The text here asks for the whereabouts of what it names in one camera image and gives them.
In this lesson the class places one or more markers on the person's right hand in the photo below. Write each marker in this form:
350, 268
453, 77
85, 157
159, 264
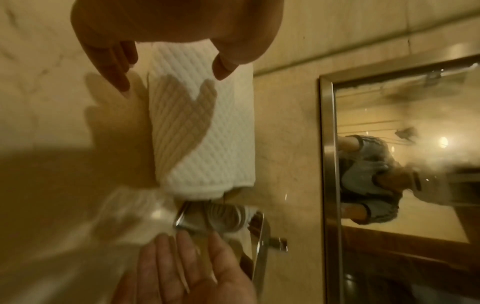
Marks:
195, 273

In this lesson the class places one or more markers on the person's left hand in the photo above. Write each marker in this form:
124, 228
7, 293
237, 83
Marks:
168, 20

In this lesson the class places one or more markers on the large white towel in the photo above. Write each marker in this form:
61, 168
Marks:
210, 124

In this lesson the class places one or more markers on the beige marble countertop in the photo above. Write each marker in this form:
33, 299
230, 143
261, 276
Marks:
45, 104

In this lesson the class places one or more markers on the chrome faucet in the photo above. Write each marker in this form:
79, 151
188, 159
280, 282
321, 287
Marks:
262, 255

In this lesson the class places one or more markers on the metal framed wall mirror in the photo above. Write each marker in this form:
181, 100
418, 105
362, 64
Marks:
412, 178

